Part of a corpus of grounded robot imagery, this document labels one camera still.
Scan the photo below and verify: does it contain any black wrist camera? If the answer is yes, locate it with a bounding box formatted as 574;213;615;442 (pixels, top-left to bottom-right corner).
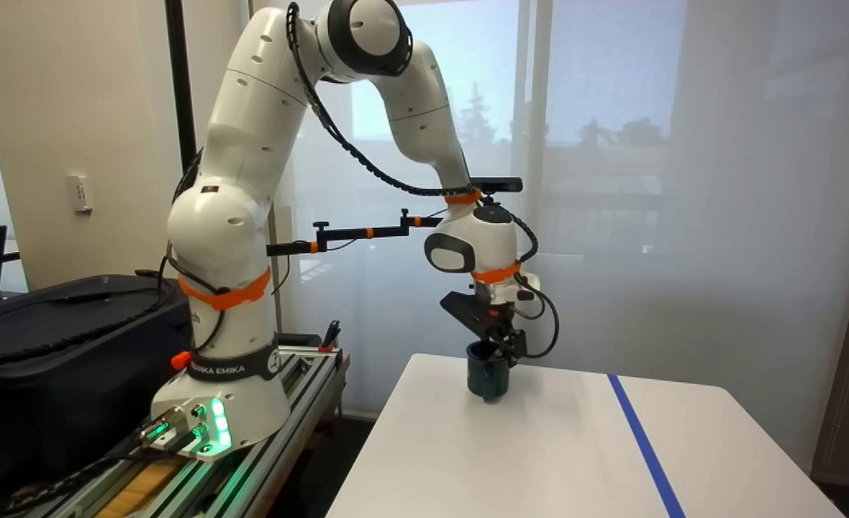
438;292;491;341

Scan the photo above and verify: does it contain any aluminium rail platform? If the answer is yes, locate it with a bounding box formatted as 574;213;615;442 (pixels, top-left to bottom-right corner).
17;335;354;518

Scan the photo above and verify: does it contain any white sheer curtain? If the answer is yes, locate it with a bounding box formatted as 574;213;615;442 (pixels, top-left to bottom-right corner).
277;0;849;470

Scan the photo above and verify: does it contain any black exterior camera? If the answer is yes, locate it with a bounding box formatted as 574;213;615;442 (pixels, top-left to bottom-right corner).
466;177;527;196

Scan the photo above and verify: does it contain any black red clamp lever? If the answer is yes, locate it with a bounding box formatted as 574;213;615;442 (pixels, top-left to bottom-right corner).
317;319;341;355

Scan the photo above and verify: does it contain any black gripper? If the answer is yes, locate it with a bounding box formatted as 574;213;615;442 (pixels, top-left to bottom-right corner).
468;302;530;374

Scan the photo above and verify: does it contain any dark blue cup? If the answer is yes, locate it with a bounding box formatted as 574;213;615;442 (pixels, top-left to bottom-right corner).
462;341;514;407

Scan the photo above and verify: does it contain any black camera mount rod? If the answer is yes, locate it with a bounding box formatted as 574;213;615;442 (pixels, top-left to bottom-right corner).
265;207;446;259

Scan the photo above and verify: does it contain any black storage case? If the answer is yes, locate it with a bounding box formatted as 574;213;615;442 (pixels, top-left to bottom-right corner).
0;273;196;485

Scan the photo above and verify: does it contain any white wall switch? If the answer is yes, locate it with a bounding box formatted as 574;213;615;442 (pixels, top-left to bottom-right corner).
65;171;94;217

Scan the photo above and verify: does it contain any long blue tape strip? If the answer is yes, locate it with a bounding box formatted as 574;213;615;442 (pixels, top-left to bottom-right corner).
603;372;687;518

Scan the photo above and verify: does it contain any black vertical pole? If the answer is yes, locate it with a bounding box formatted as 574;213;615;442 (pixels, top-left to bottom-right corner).
160;0;202;183

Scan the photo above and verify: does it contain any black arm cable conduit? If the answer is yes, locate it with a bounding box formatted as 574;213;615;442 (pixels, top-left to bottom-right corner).
281;0;560;362

